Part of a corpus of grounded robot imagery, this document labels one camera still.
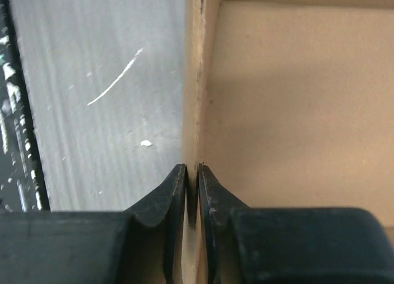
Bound brown cardboard box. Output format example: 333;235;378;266
182;0;393;283

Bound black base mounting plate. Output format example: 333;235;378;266
1;0;50;212

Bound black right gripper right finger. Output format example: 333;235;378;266
198;164;393;283

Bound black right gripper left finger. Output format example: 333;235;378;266
1;164;188;283

